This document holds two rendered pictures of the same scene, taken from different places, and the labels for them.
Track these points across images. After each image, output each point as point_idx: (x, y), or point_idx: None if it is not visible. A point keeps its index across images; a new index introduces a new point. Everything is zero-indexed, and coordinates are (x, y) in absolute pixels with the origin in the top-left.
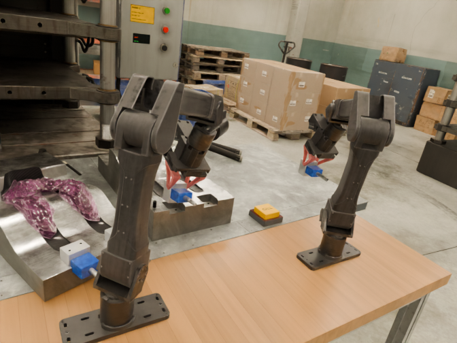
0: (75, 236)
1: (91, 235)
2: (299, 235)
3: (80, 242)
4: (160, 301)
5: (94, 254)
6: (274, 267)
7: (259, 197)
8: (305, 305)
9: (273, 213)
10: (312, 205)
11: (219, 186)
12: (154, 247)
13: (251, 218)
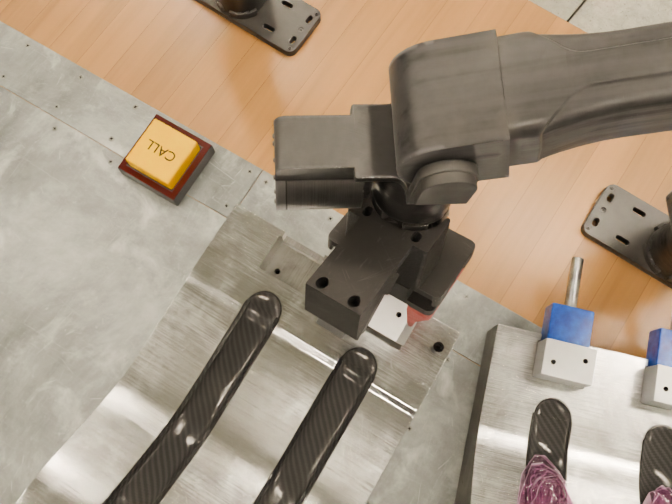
0: (618, 450)
1: (590, 425)
2: (198, 70)
3: (664, 391)
4: (597, 214)
5: (636, 366)
6: (359, 83)
7: (46, 220)
8: (431, 7)
9: (174, 129)
10: (10, 77)
11: (197, 267)
12: (462, 327)
13: (192, 192)
